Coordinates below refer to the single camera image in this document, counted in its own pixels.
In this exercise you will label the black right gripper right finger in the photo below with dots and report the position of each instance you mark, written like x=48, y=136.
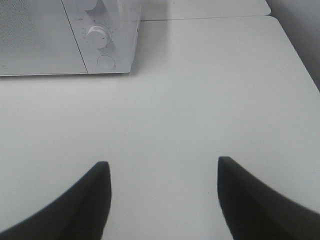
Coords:
x=254, y=211

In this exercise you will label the white microwave oven body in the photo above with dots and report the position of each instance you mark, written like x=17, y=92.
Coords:
x=121, y=20

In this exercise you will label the lower white timer knob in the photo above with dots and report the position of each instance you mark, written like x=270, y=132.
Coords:
x=98, y=37

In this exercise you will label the white microwave door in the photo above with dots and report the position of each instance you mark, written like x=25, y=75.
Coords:
x=36, y=38

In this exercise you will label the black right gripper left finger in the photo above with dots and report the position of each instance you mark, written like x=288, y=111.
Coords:
x=80, y=213

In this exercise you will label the round white door button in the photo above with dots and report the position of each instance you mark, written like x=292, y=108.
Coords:
x=106, y=62

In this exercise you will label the upper white power knob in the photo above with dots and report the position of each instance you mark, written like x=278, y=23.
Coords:
x=88, y=5

